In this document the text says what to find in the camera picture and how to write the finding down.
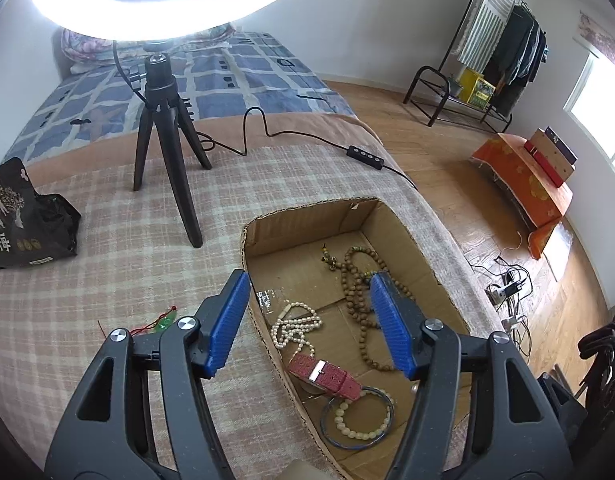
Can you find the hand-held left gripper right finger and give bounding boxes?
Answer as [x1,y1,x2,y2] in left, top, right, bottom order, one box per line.
[370,272,573,480]

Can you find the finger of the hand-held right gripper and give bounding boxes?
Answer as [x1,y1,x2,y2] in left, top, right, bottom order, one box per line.
[577,311,615,362]

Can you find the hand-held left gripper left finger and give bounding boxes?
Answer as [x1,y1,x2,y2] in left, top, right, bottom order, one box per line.
[45,269,252,480]

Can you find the brown wooden bead necklace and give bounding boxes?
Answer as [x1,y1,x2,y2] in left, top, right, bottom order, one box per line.
[321,244,423,373]

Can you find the white pearl necklace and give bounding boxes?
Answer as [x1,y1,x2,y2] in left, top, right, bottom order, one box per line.
[270,301,324,356]

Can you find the red watch strap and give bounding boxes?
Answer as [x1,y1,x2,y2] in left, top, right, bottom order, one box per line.
[286,352,363,401]

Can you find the cream bead bracelet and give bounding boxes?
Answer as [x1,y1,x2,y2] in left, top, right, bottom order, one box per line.
[333,400,392,440]

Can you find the cardboard box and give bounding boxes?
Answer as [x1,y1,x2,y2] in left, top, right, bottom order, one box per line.
[240,196,472,480]

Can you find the thin dark bangle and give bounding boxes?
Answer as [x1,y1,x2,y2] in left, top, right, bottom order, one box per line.
[320,386,395,450]

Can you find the power strip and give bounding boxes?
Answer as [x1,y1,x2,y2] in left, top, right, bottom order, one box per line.
[486,280,531,306]

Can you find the orange cloth covered stand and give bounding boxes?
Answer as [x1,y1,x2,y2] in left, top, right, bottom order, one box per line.
[470,132,573,261]

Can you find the red flat box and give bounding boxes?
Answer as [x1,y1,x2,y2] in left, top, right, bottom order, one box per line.
[524,140,563,188]

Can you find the beige box with dark lid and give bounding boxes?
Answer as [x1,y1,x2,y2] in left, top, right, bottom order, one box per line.
[530,126,578,188]

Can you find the black printed bag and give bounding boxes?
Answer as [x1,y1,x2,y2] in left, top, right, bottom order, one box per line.
[0,156,82,272]

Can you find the bright window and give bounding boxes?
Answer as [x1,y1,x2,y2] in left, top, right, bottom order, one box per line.
[562,52,615,163]

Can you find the black tripod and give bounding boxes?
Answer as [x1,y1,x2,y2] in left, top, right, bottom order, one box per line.
[132,52,213,249]

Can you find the yellow box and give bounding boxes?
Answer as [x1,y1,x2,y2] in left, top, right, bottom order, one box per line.
[457,66,495,110]

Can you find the blue patchwork bed sheet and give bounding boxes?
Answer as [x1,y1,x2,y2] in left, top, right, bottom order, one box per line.
[0,30,358,166]

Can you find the black metal clothes rack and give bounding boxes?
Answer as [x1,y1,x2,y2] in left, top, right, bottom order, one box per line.
[402,0,545,128]

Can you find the dark hanging garments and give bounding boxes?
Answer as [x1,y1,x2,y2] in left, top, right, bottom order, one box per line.
[485,2,548,117]

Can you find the floral curtain valance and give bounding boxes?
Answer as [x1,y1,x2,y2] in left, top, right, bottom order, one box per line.
[577,10,615,73]

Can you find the folded floral quilt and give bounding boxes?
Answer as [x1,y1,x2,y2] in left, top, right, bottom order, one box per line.
[62,27,118,73]

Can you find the striped towel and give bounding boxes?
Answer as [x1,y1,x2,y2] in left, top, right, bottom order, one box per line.
[450,0,515,68]

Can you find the green pendant on red cord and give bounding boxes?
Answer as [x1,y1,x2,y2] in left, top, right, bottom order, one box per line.
[96,305,181,341]

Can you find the tangled floor cables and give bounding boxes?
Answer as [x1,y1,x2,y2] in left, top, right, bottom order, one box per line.
[467,230,538,361]

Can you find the black inline cable controller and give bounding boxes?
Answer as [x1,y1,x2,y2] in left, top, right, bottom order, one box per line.
[347,145,386,167]

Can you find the black power cable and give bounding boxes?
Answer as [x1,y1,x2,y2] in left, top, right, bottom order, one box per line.
[112,40,421,191]

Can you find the white ring light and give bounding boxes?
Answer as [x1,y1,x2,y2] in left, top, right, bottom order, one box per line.
[25,0,333,42]

